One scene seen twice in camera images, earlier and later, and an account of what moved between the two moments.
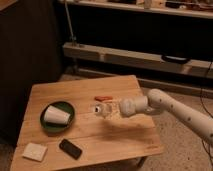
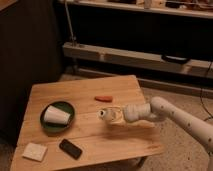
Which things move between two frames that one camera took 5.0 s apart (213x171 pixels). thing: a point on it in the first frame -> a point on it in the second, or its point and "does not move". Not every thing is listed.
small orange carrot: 103,98 does not move
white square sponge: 35,152 does not move
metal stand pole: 73,37 does not move
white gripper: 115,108 -> 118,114
